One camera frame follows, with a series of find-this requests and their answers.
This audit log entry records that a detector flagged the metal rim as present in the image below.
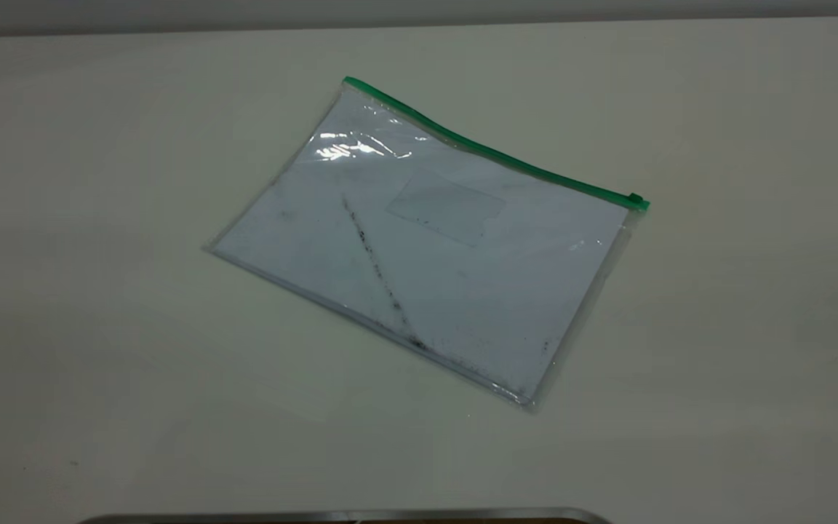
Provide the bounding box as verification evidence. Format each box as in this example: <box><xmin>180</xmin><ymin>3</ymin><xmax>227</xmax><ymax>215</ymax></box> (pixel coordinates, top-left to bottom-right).
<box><xmin>77</xmin><ymin>507</ymin><xmax>613</xmax><ymax>524</ymax></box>

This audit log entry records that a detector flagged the clear plastic zip bag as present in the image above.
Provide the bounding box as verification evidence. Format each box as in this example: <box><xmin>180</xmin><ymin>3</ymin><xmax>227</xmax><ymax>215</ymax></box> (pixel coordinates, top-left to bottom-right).
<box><xmin>204</xmin><ymin>76</ymin><xmax>651</xmax><ymax>414</ymax></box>

